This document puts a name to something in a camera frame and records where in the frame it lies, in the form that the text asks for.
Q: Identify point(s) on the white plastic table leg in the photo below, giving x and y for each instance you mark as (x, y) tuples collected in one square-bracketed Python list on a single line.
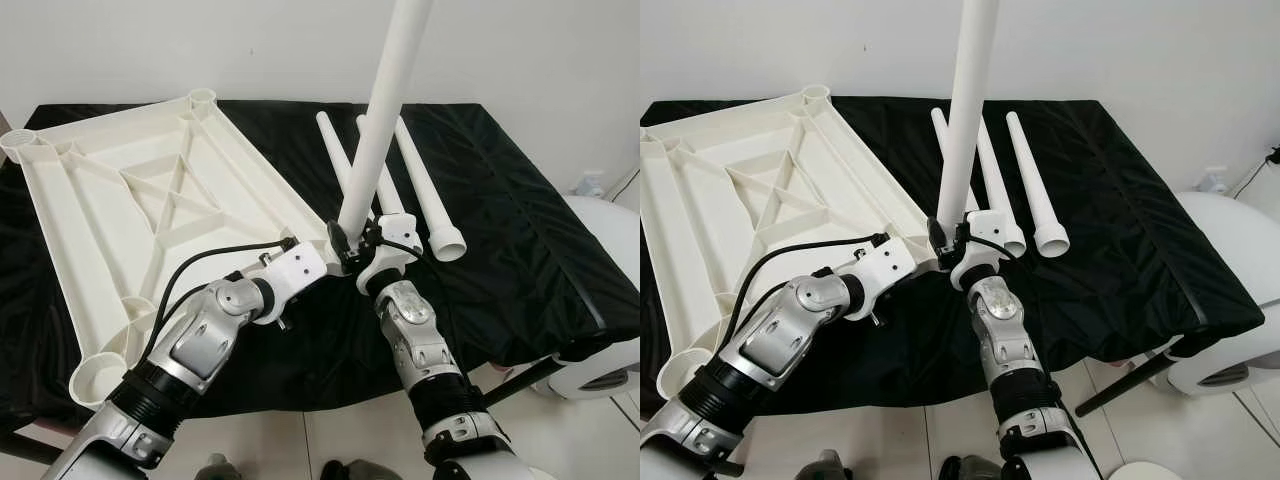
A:
[(940, 135), (1030, 170), (390, 80), (970, 80), (392, 195), (425, 180), (1000, 190), (330, 145)]

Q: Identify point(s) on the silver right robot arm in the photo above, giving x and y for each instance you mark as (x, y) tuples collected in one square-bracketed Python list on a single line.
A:
[(420, 335), (1005, 330)]

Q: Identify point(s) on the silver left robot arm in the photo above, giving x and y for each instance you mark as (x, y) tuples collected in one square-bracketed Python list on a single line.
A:
[(190, 340), (780, 335)]

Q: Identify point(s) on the robot left leg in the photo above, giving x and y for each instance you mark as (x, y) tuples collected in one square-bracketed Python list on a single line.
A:
[(830, 467), (218, 468)]

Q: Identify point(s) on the robot leg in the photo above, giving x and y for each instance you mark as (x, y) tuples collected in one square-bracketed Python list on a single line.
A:
[(360, 470), (975, 470), (218, 468), (830, 467)]

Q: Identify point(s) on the black tablecloth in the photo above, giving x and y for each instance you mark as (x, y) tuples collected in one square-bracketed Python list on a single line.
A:
[(1130, 220), (520, 220)]

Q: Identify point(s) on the robot right leg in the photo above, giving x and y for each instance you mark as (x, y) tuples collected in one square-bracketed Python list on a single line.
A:
[(360, 470), (975, 470)]

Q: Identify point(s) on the black metal table leg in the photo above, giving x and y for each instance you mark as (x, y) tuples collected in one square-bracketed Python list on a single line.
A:
[(525, 380), (25, 447), (1120, 390)]

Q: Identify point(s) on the white domed appliance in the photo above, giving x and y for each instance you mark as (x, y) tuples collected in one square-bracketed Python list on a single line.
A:
[(615, 240), (1240, 240)]

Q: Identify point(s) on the white round stool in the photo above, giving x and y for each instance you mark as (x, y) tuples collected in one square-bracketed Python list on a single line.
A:
[(1150, 472)]

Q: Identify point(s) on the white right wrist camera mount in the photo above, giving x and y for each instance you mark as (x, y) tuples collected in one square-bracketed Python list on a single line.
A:
[(378, 275), (968, 270)]

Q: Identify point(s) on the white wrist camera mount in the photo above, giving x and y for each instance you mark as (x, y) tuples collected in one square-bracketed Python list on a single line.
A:
[(378, 275), (298, 268), (968, 270), (885, 263)]

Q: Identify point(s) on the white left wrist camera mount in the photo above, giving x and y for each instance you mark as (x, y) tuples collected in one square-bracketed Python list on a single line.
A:
[(298, 268), (885, 263)]

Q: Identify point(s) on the white wall socket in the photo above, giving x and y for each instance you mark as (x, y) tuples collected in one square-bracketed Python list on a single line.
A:
[(1212, 182), (590, 185)]

